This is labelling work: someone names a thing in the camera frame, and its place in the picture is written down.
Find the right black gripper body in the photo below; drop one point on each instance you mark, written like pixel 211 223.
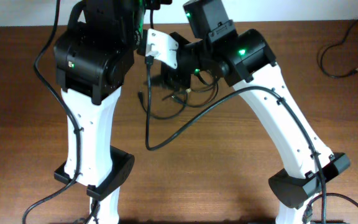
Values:
pixel 175 78

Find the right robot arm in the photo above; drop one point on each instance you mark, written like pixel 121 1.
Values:
pixel 246 63

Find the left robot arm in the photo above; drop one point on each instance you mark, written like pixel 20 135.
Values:
pixel 92 57

